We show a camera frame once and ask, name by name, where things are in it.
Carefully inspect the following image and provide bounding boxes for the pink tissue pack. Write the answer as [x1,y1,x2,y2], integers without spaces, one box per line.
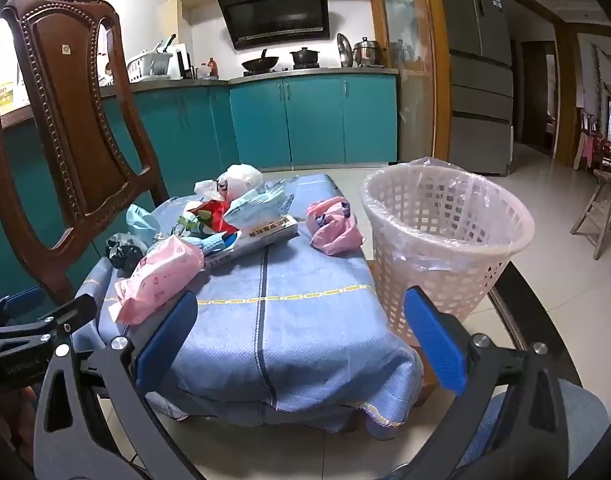
[108,235,204,325]

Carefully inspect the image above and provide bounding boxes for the dark bag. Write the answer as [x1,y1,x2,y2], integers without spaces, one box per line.
[104,233,148,278]

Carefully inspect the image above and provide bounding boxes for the white blue medicine box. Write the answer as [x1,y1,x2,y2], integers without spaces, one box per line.
[204,214,299,269]

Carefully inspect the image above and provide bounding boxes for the red wrapper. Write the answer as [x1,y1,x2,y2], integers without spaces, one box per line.
[177,200,237,238]

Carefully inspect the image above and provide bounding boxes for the pink wrapper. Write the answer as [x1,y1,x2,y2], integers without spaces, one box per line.
[305,196,364,256]

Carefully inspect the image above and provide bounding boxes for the white plastic bag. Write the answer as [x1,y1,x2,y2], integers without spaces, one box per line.
[194,164,264,202]

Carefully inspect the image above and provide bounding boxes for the clear blue plastic package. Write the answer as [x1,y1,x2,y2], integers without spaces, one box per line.
[223,180,294,232]

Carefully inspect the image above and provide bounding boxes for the pink lattice trash basket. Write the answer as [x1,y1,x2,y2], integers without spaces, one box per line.
[361,157,535,346]

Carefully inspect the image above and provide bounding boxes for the teal lower kitchen cabinets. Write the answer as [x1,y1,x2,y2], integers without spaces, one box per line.
[0,70,398,296]

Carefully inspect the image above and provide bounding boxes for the blue checked cloth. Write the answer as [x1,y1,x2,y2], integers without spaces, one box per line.
[73,174,424,439]

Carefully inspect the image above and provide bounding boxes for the carved wooden chair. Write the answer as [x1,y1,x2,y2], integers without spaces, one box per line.
[0,0,168,304]

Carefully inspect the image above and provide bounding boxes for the wooden stool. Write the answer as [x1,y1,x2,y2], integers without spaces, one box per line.
[570,169,611,260]

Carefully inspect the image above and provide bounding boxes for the grey refrigerator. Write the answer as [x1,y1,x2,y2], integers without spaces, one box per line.
[442,0,514,176]

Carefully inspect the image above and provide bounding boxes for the white dish rack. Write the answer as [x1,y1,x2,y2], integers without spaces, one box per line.
[126,50,172,84]

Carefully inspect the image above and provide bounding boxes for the brown sauce bottle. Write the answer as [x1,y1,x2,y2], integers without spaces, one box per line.
[208,58,218,79]

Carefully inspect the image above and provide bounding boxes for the steel stock pot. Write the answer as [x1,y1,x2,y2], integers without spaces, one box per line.
[353,37,383,66]

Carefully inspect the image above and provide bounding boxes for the steel pot lid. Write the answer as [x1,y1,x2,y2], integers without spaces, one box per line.
[337,32,354,68]

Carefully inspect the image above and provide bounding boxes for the black wok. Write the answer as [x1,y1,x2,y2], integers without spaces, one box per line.
[242,49,278,74]

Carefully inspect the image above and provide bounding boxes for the black cooking pot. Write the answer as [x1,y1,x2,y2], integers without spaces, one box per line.
[290,47,319,70]

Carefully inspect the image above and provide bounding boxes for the wooden glass sliding door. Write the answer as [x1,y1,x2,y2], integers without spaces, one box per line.
[371,0,452,162]

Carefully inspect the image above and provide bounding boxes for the black range hood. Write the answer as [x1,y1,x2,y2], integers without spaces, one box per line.
[217,0,330,50]

